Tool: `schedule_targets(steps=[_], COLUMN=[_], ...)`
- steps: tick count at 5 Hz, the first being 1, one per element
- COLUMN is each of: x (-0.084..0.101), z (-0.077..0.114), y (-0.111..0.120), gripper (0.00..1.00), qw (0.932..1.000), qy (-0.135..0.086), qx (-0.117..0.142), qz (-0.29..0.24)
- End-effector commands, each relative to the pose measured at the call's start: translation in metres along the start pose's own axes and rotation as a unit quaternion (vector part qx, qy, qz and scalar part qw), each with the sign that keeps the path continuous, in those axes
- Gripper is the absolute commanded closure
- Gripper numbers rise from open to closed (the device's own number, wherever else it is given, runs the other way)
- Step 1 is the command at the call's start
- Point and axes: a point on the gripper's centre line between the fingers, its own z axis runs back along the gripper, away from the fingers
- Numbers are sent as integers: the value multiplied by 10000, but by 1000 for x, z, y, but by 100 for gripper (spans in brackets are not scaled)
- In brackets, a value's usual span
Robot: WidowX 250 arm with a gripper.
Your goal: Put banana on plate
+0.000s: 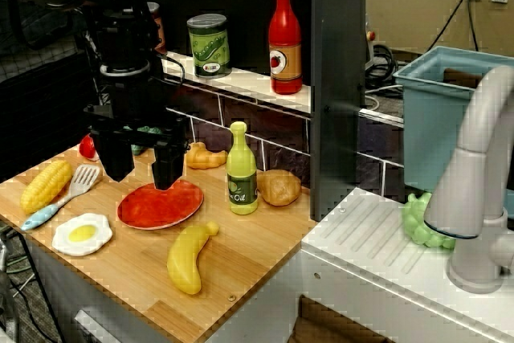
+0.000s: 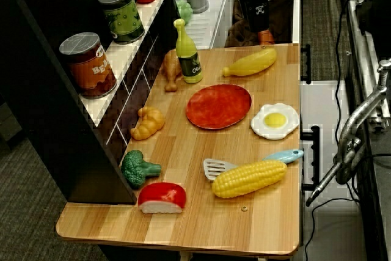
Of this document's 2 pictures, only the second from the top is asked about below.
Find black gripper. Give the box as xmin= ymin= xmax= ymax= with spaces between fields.
xmin=243 ymin=0 xmax=271 ymax=33

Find yellow toy banana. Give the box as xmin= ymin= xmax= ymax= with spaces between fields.
xmin=222 ymin=47 xmax=278 ymax=78

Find red round plate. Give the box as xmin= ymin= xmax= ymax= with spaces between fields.
xmin=185 ymin=83 xmax=253 ymax=130

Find orange plastic toy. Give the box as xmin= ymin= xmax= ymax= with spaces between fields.
xmin=257 ymin=29 xmax=276 ymax=45

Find white toy sink counter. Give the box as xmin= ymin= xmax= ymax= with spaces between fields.
xmin=183 ymin=0 xmax=303 ymax=51

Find green toy grapes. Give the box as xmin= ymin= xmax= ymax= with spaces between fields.
xmin=176 ymin=0 xmax=194 ymax=26

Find green olive oil bottle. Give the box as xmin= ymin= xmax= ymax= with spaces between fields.
xmin=173 ymin=18 xmax=204 ymax=84

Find toy fried egg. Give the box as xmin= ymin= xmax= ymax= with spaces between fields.
xmin=250 ymin=103 xmax=301 ymax=141

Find green toy peas can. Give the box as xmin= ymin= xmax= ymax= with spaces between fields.
xmin=97 ymin=0 xmax=146 ymax=45

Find metal clamp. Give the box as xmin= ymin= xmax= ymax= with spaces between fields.
xmin=305 ymin=58 xmax=391 ymax=207

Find golden toy croissant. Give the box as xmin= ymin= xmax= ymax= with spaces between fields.
xmin=130 ymin=106 xmax=166 ymax=141

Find yellow toy corn cob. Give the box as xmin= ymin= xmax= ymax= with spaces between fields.
xmin=211 ymin=160 xmax=288 ymax=199

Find orange toy beans can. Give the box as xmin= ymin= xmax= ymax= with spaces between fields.
xmin=59 ymin=31 xmax=119 ymax=100

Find green toy broccoli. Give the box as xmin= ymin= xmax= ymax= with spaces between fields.
xmin=120 ymin=150 xmax=162 ymax=190

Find red white toy sushi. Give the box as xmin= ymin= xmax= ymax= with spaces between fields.
xmin=137 ymin=182 xmax=187 ymax=215

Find dark toy kitchen shelf unit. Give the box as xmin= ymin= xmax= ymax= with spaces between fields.
xmin=0 ymin=0 xmax=181 ymax=205

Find black cable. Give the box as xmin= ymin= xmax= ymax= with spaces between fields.
xmin=334 ymin=0 xmax=374 ymax=160
xmin=304 ymin=181 xmax=362 ymax=261

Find aluminium frame rail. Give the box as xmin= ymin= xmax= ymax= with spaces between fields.
xmin=338 ymin=0 xmax=391 ymax=133

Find black drawer handle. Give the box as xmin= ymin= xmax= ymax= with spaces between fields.
xmin=301 ymin=125 xmax=321 ymax=193

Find grey spatula blue handle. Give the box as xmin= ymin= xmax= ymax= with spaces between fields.
xmin=203 ymin=148 xmax=305 ymax=183

